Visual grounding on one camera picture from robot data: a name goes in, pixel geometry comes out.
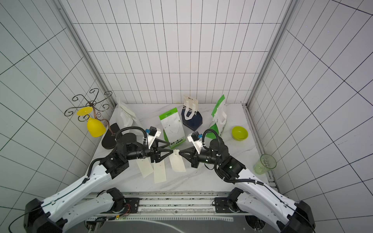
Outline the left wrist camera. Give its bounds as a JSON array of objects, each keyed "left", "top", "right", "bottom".
[{"left": 145, "top": 126, "right": 161, "bottom": 149}]

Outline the yellow cup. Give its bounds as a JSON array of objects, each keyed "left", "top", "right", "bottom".
[{"left": 87, "top": 118, "right": 106, "bottom": 137}]

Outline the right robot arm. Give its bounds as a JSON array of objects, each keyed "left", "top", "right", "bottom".
[{"left": 179, "top": 138, "right": 316, "bottom": 233}]

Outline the navy beige bag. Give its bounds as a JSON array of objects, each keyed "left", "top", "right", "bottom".
[{"left": 181, "top": 96, "right": 203, "bottom": 132}]

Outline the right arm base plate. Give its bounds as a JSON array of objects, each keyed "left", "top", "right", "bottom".
[{"left": 212, "top": 197, "right": 249, "bottom": 215}]

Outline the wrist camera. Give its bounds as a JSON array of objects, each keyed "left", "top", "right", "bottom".
[
  {"left": 145, "top": 126, "right": 161, "bottom": 149},
  {"left": 187, "top": 132, "right": 203, "bottom": 154}
]

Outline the green glass coaster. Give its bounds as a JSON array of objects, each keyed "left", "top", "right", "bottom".
[{"left": 254, "top": 154, "right": 277, "bottom": 175}]

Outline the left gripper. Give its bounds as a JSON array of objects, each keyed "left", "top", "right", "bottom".
[{"left": 127, "top": 139, "right": 173, "bottom": 163}]

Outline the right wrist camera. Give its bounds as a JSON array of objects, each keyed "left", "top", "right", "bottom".
[{"left": 187, "top": 132, "right": 203, "bottom": 154}]

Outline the green white bag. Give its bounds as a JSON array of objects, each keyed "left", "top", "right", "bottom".
[
  {"left": 210, "top": 95, "right": 227, "bottom": 136},
  {"left": 159, "top": 108, "right": 186, "bottom": 149}
]

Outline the cream receipt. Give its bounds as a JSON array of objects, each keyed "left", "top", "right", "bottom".
[
  {"left": 168, "top": 150, "right": 186, "bottom": 172},
  {"left": 153, "top": 160, "right": 167, "bottom": 183},
  {"left": 136, "top": 158, "right": 153, "bottom": 178}
]

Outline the aluminium rail frame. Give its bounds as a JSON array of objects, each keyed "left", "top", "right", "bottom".
[{"left": 52, "top": 190, "right": 301, "bottom": 233}]

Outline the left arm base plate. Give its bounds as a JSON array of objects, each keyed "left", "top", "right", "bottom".
[{"left": 102, "top": 198, "right": 140, "bottom": 215}]

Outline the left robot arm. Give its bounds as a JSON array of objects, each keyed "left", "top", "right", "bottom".
[{"left": 23, "top": 133, "right": 173, "bottom": 233}]

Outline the yellow saucer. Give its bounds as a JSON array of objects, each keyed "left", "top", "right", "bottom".
[{"left": 77, "top": 106, "right": 93, "bottom": 117}]

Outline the white paper bag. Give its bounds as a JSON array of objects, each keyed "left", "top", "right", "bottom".
[{"left": 110, "top": 97, "right": 142, "bottom": 129}]

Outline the green bowl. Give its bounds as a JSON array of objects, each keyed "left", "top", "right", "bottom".
[{"left": 231, "top": 126, "right": 249, "bottom": 141}]

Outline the black oval stand base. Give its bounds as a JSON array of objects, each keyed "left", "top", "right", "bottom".
[{"left": 102, "top": 123, "right": 119, "bottom": 150}]

